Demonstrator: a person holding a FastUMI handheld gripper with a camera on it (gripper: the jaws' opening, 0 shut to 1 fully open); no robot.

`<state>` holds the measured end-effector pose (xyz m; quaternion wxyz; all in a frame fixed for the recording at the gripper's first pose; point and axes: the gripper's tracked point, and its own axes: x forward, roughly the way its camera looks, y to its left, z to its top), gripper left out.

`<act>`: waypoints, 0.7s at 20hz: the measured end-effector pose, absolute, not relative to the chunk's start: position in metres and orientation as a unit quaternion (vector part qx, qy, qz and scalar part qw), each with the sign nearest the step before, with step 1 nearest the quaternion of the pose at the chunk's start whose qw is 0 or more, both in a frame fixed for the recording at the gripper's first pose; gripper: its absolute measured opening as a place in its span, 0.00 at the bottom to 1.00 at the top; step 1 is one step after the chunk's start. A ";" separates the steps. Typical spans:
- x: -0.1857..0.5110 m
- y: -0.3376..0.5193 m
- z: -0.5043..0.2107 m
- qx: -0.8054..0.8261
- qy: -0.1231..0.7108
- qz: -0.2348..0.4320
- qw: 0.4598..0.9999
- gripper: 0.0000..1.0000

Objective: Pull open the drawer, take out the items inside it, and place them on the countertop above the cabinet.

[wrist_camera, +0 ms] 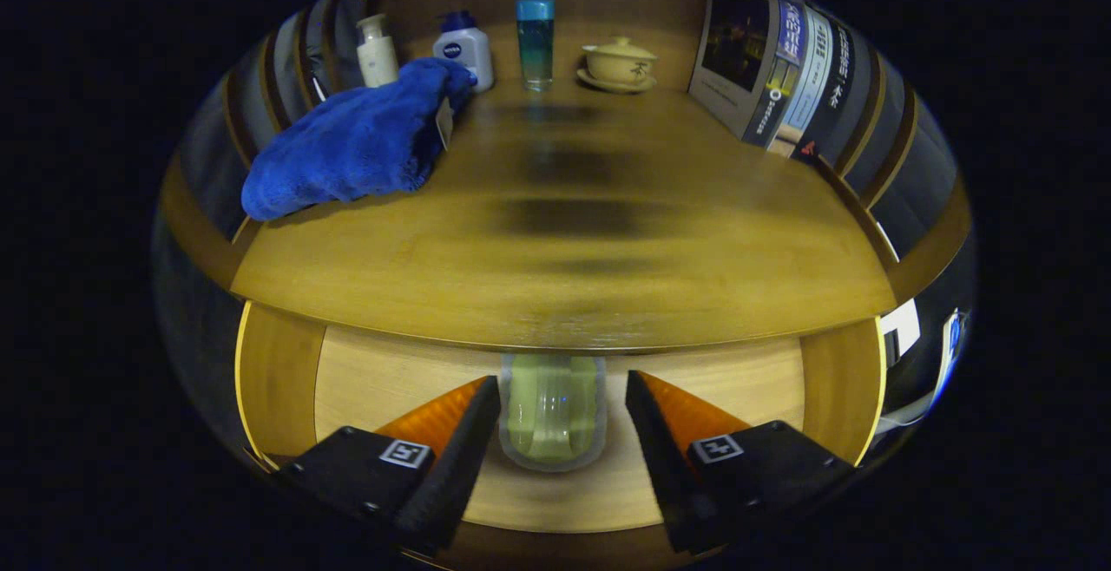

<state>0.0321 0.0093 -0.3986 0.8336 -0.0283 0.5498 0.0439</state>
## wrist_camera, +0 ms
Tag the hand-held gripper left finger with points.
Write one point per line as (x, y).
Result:
(460, 467)

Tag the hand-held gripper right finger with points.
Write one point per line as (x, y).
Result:
(664, 467)

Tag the wooden countertop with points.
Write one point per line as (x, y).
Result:
(694, 276)

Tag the blue towel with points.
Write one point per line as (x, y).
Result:
(347, 146)

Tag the beige lidded teacup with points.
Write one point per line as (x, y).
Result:
(618, 63)

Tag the white pump bottle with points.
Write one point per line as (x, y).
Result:
(378, 59)

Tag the white lotion bottle blue cap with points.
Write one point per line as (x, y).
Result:
(469, 50)

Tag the black-spine book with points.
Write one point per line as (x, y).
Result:
(835, 85)

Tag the blue glass bottle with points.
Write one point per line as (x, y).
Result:
(535, 50)

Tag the white-spine book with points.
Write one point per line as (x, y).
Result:
(811, 68)

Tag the blue-spine book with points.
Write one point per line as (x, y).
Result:
(738, 42)

